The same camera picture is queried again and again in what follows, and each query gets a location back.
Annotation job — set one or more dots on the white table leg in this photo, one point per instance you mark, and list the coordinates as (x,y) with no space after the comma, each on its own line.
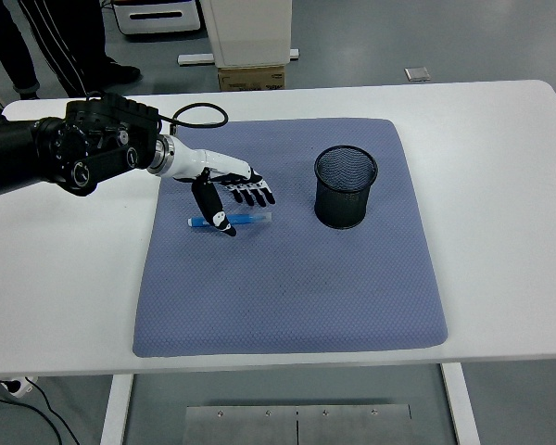
(458,408)
(116,412)

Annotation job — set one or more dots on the blue-grey quilted mat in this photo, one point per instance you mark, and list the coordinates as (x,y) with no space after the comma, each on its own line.
(282,287)

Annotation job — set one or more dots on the black mesh pen holder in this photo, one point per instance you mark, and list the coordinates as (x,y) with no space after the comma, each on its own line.
(343,204)

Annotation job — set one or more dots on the silver floor socket plate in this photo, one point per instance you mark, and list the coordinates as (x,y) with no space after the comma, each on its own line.
(417,74)

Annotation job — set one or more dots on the white cabinet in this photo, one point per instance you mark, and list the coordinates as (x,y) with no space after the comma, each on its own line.
(250,32)

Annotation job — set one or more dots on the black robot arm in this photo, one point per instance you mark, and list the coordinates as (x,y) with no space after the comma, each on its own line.
(97,125)

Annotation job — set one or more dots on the cardboard box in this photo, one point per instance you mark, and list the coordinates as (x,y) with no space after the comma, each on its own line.
(250,79)

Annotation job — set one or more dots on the blue marker with clear cap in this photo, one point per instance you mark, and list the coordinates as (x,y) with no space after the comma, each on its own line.
(255,219)

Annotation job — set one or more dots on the person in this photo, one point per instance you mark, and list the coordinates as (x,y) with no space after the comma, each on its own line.
(74,37)
(9,46)

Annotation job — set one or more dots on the grey metal plate with screws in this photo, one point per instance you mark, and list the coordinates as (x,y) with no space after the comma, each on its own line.
(259,426)

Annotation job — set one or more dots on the white power strip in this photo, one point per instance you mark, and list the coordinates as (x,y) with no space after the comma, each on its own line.
(21,388)

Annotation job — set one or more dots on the white base bar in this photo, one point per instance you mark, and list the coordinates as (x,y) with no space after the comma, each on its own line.
(194,59)

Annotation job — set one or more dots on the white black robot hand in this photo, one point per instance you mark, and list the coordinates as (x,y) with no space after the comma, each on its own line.
(204,160)

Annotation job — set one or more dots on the white device with slot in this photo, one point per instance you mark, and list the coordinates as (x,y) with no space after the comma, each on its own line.
(157,23)

